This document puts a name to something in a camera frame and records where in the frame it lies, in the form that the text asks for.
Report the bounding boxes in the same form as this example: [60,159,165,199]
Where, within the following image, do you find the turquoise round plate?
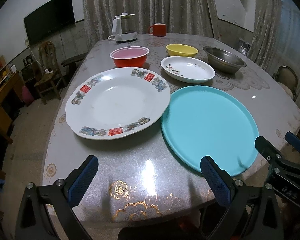
[161,86,259,177]

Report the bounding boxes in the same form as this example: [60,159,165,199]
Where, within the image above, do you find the stainless steel bowl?
[203,46,247,74]

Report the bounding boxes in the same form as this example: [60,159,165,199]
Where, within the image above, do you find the large white patterned plate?
[65,67,171,140]

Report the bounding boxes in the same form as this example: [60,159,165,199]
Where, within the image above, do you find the white oval rose dish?
[161,56,215,84]

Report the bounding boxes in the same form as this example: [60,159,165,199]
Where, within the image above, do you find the yellow bowl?
[166,44,198,57]

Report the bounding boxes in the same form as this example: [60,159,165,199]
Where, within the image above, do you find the red plastic bowl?
[109,46,150,68]

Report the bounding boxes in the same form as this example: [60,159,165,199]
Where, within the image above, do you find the upholstered chair right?
[273,65,299,101]

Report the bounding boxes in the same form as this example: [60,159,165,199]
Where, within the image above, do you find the right window curtain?
[248,0,300,108]

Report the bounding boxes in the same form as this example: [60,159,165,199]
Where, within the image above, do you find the wooden chair left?
[34,41,66,104]

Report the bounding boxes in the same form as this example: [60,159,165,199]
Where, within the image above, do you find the wooden shelf cabinet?
[0,56,24,134]

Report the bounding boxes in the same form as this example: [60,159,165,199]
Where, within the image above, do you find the dark wooden bench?
[61,53,87,74]

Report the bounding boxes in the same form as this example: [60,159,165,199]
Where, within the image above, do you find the red mug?
[148,23,167,37]

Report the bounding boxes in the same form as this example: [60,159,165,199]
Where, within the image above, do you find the beige curtain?
[83,0,219,49]

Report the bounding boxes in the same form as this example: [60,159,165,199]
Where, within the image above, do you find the white electric kettle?
[108,12,138,43]

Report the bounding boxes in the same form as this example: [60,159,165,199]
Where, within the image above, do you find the black wall television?
[24,0,75,45]

